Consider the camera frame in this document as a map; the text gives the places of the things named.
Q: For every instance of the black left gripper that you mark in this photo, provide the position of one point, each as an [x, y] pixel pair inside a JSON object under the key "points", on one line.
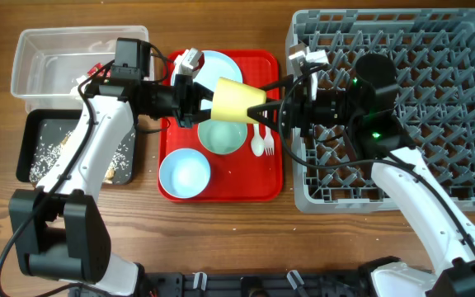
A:
{"points": [[187, 97]]}

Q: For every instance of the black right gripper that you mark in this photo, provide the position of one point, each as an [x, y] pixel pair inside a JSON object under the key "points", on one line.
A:
{"points": [[298, 106]]}

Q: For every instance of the yellow plastic cup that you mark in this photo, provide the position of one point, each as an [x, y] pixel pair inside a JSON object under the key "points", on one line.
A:
{"points": [[231, 101]]}

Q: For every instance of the large light blue plate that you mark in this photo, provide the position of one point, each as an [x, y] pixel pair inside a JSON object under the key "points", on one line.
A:
{"points": [[216, 66]]}

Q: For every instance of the white plastic fork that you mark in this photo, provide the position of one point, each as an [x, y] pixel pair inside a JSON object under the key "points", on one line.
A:
{"points": [[269, 142]]}

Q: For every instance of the white plastic spoon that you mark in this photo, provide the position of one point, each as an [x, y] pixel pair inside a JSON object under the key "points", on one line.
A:
{"points": [[257, 142]]}

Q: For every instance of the small light blue bowl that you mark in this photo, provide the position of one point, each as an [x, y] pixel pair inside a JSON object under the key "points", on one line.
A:
{"points": [[184, 173]]}

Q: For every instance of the white napkin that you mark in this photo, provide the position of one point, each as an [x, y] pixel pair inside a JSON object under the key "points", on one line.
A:
{"points": [[81, 81]]}

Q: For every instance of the red snack wrapper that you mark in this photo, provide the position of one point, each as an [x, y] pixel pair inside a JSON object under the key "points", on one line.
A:
{"points": [[94, 69]]}

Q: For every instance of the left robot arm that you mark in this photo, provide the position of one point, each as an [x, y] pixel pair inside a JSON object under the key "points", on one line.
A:
{"points": [[57, 230]]}

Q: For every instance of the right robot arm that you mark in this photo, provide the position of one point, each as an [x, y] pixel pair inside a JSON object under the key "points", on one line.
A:
{"points": [[384, 150]]}

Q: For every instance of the black food waste tray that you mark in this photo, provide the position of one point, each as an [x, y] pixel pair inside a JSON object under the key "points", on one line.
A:
{"points": [[41, 147]]}

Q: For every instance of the grey dishwasher rack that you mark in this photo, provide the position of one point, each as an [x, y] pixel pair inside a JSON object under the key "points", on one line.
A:
{"points": [[433, 51]]}

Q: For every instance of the red plastic tray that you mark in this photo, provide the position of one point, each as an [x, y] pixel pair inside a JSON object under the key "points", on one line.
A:
{"points": [[240, 176]]}

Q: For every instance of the clear plastic bin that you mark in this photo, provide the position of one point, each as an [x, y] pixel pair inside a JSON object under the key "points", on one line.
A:
{"points": [[50, 62]]}

